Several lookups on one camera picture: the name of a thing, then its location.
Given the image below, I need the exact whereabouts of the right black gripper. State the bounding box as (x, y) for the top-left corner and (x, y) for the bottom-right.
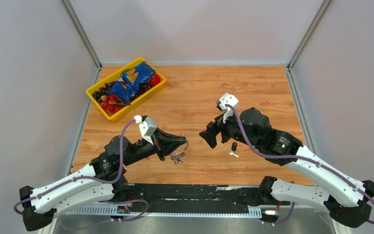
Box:
(199, 106), (261, 150)

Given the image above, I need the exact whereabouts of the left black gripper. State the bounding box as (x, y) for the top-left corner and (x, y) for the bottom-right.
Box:
(122, 125), (187, 166)

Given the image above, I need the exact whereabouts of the large metal keyring with keys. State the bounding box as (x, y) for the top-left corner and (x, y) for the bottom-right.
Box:
(169, 134), (189, 165)

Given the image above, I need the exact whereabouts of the key with black tag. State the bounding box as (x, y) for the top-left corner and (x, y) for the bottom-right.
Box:
(227, 142), (239, 157)

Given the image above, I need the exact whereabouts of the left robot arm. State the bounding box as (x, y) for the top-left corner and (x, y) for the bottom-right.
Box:
(19, 128), (188, 232)

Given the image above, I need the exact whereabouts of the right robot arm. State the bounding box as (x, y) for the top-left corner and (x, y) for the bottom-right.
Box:
(200, 108), (374, 228)

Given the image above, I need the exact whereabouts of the yellow plastic bin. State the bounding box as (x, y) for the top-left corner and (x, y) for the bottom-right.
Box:
(86, 57), (167, 122)

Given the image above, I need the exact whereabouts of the dark grape bunch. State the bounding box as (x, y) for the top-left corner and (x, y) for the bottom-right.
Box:
(91, 81), (152, 103)

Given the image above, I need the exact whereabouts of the red apple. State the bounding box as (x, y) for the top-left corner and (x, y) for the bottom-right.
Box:
(149, 74), (161, 87)

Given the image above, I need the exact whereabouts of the red strawberries cluster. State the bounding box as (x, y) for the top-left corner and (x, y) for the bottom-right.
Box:
(100, 95), (122, 114)

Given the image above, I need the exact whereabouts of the blue snack bag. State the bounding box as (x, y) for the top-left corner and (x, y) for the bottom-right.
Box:
(108, 61), (156, 101)

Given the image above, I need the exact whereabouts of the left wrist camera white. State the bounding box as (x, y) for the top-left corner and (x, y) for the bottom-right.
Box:
(133, 115), (157, 145)

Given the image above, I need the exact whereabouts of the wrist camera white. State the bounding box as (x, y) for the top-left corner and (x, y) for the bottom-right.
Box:
(216, 93), (239, 123)
(133, 115), (157, 145)

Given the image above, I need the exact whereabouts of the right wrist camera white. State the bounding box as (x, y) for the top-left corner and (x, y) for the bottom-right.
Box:
(216, 93), (239, 123)

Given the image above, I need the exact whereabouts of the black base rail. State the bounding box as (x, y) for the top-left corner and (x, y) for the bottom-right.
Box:
(112, 183), (278, 214)

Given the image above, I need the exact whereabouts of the aluminium frame rail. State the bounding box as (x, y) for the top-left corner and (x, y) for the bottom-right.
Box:
(38, 184), (352, 234)

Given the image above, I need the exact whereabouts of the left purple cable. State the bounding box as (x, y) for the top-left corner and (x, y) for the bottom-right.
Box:
(13, 119), (149, 223)

